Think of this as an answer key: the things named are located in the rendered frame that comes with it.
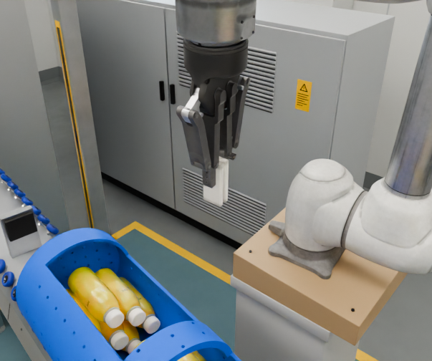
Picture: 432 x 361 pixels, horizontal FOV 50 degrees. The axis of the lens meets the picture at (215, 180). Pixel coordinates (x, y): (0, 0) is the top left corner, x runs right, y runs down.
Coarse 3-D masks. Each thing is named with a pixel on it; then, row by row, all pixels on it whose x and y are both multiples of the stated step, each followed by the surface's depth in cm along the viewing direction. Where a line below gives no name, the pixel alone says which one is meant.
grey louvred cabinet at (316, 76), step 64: (128, 0) 271; (256, 0) 262; (128, 64) 292; (256, 64) 227; (320, 64) 205; (384, 64) 236; (128, 128) 319; (256, 128) 243; (320, 128) 218; (192, 192) 300; (256, 192) 262
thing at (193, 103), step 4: (196, 88) 54; (196, 92) 54; (192, 96) 54; (196, 96) 54; (192, 100) 54; (196, 100) 53; (188, 104) 54; (192, 104) 53; (196, 104) 54; (184, 108) 53; (188, 108) 53; (192, 108) 53; (196, 108) 54; (184, 112) 53; (200, 112) 54; (184, 116) 53; (188, 120) 54
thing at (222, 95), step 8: (216, 96) 55; (224, 96) 55; (216, 104) 55; (216, 112) 56; (208, 120) 57; (216, 120) 57; (208, 128) 58; (216, 128) 58; (208, 136) 59; (216, 136) 59; (208, 144) 59; (216, 144) 59; (216, 152) 60; (216, 160) 61
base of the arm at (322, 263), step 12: (276, 228) 133; (288, 240) 125; (276, 252) 127; (288, 252) 126; (300, 252) 123; (312, 252) 121; (324, 252) 122; (336, 252) 124; (300, 264) 124; (312, 264) 123; (324, 264) 122; (324, 276) 120
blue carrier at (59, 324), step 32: (32, 256) 109; (64, 256) 115; (96, 256) 122; (128, 256) 121; (32, 288) 104; (64, 288) 119; (160, 288) 111; (32, 320) 104; (64, 320) 95; (160, 320) 115; (192, 320) 104; (64, 352) 93; (96, 352) 87; (160, 352) 83; (224, 352) 93
